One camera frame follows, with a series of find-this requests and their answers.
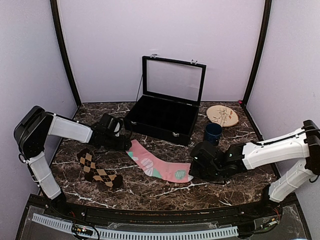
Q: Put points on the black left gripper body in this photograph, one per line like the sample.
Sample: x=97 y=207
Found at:
x=110 y=143

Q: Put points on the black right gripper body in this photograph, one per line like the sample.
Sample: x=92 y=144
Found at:
x=208 y=172

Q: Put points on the pink teal patterned sock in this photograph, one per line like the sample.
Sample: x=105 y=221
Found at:
x=154 y=167

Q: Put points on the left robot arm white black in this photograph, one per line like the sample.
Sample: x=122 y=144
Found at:
x=38 y=125

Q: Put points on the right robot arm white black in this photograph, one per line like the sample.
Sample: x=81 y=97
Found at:
x=302 y=144

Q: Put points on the dark blue mug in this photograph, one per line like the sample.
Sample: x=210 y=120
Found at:
x=212 y=133

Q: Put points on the brown argyle sock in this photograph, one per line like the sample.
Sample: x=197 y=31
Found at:
x=94 y=173

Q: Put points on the black display case glass lid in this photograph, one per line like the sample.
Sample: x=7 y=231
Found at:
x=171 y=95

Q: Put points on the small circuit board with leds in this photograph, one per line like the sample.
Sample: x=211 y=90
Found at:
x=79 y=230

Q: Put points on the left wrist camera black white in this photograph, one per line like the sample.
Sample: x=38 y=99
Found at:
x=110 y=124

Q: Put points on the white slotted cable duct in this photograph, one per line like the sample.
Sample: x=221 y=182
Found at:
x=121 y=231

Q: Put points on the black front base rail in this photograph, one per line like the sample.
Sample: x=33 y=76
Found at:
x=254 y=221

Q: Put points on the black left frame post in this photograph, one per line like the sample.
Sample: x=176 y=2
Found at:
x=63 y=51

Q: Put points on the black frame post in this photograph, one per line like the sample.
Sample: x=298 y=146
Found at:
x=63 y=51
x=259 y=51

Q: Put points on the black right frame post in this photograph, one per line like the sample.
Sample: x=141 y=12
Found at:
x=259 y=51

